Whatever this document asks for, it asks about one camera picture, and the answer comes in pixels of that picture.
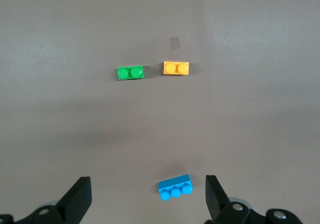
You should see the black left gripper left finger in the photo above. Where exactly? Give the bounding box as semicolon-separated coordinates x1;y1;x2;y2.
0;176;93;224

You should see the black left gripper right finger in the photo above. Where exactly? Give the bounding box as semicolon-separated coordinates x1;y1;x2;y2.
204;175;305;224

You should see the yellow two-stud toy block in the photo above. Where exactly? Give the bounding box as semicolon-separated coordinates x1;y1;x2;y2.
162;61;190;76

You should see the blue three-stud toy block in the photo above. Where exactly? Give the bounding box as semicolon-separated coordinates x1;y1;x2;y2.
157;174;194;202

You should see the green two-stud toy block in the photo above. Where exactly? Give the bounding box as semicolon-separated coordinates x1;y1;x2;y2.
116;65;146;81

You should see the small brown tape patch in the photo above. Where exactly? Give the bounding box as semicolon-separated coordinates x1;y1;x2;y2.
169;36;181;50

